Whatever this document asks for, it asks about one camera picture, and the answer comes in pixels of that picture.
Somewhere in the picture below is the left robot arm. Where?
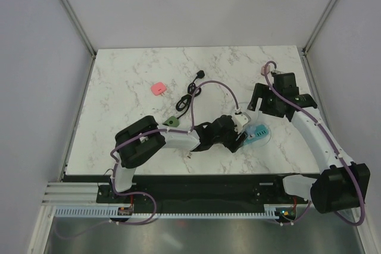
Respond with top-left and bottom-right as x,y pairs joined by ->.
110,111 -> 251,202

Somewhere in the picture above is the white cable tray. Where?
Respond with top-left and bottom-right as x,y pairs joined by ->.
54,205 -> 280,220

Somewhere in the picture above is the black power strip cable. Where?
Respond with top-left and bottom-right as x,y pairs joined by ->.
175,70 -> 206,118

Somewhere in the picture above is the light blue plug with cable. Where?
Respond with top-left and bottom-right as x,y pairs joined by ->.
241,102 -> 273,149

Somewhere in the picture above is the beige pink charger plug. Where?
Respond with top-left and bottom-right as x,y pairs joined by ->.
261,65 -> 270,76

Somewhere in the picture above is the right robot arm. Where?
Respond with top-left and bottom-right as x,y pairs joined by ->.
248,73 -> 370,214

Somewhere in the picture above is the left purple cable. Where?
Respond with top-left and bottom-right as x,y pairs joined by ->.
110,80 -> 241,234

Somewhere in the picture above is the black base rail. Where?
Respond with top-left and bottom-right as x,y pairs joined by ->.
96,174 -> 307,215

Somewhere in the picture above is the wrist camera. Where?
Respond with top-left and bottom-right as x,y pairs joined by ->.
271,69 -> 283,76
232,112 -> 251,133

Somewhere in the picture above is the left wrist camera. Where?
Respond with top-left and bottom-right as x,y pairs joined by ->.
232,112 -> 251,133

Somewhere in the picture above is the teal power strip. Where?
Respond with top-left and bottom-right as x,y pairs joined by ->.
243,124 -> 271,147

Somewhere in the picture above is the purple cable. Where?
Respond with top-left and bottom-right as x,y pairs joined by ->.
264,61 -> 367,227
110,80 -> 241,234

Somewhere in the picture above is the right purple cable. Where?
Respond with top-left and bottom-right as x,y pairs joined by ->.
264,61 -> 367,227

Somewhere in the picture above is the pink plug adapter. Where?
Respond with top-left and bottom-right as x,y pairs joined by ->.
151,82 -> 167,96

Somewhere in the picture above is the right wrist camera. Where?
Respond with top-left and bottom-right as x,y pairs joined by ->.
271,69 -> 283,76

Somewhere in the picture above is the green power strip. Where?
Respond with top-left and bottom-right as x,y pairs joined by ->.
163,116 -> 180,127

